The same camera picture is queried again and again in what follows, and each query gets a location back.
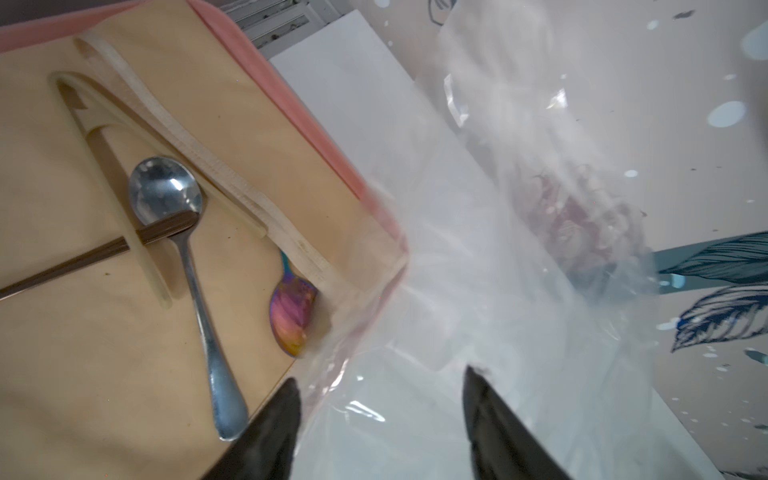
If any bronze long handled spoon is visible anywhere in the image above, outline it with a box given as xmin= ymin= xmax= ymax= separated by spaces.
xmin=1 ymin=211 xmax=199 ymax=300

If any pink tray with beige mat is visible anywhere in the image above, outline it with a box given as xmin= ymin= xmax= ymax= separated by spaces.
xmin=0 ymin=0 xmax=409 ymax=480

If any metal spoon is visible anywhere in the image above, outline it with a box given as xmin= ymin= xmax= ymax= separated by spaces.
xmin=127 ymin=157 xmax=250 ymax=443

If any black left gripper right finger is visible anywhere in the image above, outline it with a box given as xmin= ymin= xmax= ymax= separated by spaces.
xmin=462 ymin=366 xmax=570 ymax=480

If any iridescent small spoon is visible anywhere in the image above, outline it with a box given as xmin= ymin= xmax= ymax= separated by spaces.
xmin=269 ymin=251 xmax=318 ymax=358

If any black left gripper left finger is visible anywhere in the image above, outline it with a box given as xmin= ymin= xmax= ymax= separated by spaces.
xmin=202 ymin=378 xmax=302 ymax=480

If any clear plastic vacuum bag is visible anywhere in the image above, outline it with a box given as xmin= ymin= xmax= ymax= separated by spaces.
xmin=272 ymin=1 xmax=719 ymax=479

